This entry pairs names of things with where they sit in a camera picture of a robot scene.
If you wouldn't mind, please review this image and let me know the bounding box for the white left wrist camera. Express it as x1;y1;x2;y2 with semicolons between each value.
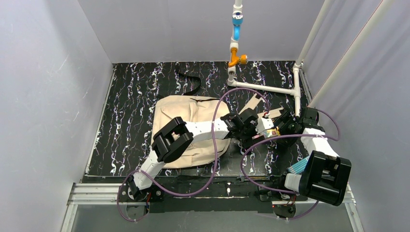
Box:
255;113;274;133

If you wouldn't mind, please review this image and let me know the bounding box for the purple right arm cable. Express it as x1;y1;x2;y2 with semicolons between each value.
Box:
240;109;341;221

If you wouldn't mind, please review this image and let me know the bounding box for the aluminium rail frame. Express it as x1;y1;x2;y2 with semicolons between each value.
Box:
61;183;364;232

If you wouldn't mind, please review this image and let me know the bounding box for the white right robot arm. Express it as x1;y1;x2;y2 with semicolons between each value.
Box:
274;107;351;206

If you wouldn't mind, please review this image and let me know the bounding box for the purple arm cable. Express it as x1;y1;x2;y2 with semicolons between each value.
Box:
117;88;271;223
240;109;341;221

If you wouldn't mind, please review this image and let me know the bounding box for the colourful crayon box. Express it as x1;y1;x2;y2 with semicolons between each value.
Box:
252;128;280;139

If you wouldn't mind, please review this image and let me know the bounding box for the light blue barcode book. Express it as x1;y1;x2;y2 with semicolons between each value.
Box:
287;156;310;174

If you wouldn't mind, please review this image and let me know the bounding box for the blue orange pipe fitting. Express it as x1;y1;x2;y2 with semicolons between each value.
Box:
228;10;248;68

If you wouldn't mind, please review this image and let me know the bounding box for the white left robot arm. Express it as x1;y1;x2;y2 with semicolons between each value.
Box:
127;108;273;196

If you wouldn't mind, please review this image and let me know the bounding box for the beige canvas backpack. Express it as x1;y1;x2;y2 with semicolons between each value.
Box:
150;72;291;169

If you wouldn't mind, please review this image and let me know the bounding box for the white PVC pipe frame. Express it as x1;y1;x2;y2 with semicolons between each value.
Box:
226;0;395;117

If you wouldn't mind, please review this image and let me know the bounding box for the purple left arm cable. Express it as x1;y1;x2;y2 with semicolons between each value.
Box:
117;88;271;223

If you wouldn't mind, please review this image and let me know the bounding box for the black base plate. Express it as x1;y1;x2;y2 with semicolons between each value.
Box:
117;176;306;218

